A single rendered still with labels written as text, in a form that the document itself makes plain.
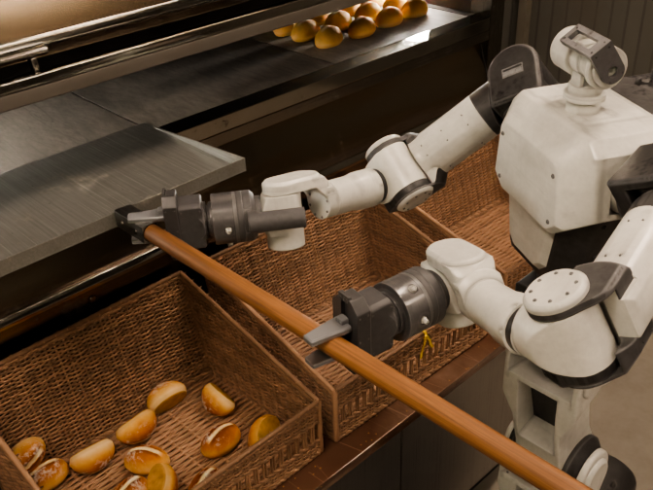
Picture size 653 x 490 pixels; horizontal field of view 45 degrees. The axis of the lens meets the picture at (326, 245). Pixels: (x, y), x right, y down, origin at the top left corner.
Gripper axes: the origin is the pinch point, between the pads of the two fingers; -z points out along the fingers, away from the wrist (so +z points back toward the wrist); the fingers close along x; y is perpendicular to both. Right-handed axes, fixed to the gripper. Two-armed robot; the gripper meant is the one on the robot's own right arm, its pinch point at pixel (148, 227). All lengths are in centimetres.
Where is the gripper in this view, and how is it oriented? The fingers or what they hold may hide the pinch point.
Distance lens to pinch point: 137.6
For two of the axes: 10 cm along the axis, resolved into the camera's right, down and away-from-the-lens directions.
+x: -0.4, -8.5, -5.3
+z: 9.9, -1.2, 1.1
